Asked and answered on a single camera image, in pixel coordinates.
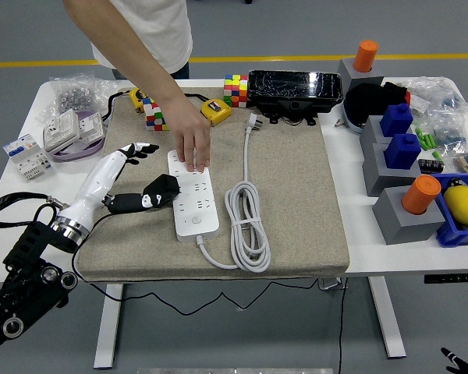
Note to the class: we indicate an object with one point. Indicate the white blue circuit breaker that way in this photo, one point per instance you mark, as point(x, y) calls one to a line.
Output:
point(23, 154)

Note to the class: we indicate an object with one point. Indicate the small metal clip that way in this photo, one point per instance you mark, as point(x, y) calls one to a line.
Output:
point(338, 124)

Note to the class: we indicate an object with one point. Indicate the small black white toy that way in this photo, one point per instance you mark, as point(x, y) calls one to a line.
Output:
point(456, 182)

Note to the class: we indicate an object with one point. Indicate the yellow round tape measure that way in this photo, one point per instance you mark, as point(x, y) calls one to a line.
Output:
point(137, 97)

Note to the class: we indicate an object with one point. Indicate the large clear plastic bag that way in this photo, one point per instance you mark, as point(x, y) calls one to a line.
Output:
point(437, 95)

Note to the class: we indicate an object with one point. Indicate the person's right hand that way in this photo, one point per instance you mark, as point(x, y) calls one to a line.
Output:
point(193, 140)

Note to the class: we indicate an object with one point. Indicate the black device with glossy screen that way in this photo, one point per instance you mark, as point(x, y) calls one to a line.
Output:
point(292, 87)

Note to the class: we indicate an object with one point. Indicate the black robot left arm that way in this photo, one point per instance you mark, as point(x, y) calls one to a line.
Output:
point(27, 272)

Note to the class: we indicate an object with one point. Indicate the yellow lemon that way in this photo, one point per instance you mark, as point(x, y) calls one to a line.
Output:
point(464, 204)

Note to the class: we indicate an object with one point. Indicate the white power strip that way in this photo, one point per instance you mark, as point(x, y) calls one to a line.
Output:
point(197, 206)

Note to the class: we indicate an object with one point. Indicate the black power adapter plug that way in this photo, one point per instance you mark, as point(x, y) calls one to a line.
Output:
point(165, 185)

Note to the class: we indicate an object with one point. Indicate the white table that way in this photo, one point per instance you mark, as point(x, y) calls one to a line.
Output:
point(374, 257)

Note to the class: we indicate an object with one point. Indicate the single green plastic piece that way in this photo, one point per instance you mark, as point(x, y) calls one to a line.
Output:
point(437, 155)

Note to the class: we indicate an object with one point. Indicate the black cap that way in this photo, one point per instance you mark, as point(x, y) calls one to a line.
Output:
point(368, 103)

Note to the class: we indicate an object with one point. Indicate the purple band loop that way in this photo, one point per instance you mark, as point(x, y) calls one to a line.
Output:
point(78, 154)

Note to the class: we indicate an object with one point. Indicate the orange plastic cylinder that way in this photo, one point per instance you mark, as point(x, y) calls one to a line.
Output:
point(421, 195)
point(366, 56)

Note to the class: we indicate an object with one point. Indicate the blue stepped plastic block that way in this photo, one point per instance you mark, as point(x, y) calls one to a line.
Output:
point(401, 152)
point(396, 121)

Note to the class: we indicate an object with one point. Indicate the yellow boxy tape measure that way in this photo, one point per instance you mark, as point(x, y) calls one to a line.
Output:
point(216, 110)

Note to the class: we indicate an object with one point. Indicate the black component strip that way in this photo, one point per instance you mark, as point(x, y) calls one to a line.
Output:
point(431, 166)

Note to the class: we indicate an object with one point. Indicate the colourful puzzle cube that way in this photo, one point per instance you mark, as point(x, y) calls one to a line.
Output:
point(236, 91)
point(156, 118)

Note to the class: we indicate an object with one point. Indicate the pile of green plastic pieces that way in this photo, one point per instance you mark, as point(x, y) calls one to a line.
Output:
point(425, 140)

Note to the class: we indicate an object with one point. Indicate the clear bag of blue parts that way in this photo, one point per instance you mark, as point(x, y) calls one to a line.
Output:
point(450, 134)

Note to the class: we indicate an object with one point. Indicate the white round bowl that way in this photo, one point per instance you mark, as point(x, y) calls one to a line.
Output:
point(351, 124)

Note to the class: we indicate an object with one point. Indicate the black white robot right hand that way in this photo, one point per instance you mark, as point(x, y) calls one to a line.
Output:
point(458, 368)

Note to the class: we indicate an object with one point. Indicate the blue plastic bin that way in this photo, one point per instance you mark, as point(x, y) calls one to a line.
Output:
point(452, 235)

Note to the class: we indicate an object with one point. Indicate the grey block with hole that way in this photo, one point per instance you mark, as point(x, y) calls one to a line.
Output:
point(370, 134)
point(349, 76)
point(405, 228)
point(386, 179)

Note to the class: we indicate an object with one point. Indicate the clear bag of metal nuts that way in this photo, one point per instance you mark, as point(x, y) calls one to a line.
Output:
point(72, 97)

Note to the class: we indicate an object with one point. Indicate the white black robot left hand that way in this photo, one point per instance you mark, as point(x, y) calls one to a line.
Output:
point(97, 187)

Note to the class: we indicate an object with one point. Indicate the white wall socket panel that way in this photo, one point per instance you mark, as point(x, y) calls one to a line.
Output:
point(90, 125)
point(60, 130)

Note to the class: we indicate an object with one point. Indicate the white table leg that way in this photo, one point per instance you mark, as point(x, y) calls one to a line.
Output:
point(388, 319)
point(108, 327)

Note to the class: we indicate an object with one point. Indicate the person's right forearm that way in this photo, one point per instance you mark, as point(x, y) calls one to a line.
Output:
point(140, 66)

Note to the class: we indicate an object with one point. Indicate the metal under-table bracket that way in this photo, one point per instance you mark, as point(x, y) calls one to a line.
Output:
point(329, 283)

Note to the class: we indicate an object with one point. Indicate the grey-brown mat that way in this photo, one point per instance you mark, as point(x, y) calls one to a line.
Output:
point(296, 195)

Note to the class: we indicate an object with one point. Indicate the black table control panel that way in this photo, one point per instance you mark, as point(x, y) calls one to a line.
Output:
point(452, 278)

